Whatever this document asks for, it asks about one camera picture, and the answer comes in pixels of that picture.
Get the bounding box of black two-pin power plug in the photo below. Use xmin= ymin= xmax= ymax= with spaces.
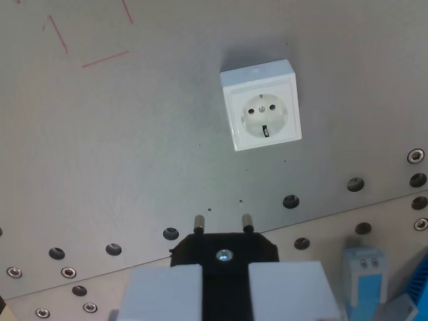
xmin=169 ymin=213 xmax=280 ymax=321

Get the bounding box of white wall socket box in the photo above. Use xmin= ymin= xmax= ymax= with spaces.
xmin=219 ymin=59 xmax=303 ymax=153

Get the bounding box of grey metal bracket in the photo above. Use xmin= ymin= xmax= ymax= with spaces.
xmin=377 ymin=294 xmax=419 ymax=321

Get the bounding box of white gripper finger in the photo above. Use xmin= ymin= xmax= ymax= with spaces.
xmin=247 ymin=260 xmax=342 ymax=321
xmin=108 ymin=265 xmax=204 ymax=321

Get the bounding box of light blue terminal block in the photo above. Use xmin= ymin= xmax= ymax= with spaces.
xmin=341 ymin=245 xmax=391 ymax=321

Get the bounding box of blue finned heat sink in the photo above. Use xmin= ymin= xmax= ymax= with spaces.
xmin=399 ymin=247 xmax=428 ymax=321

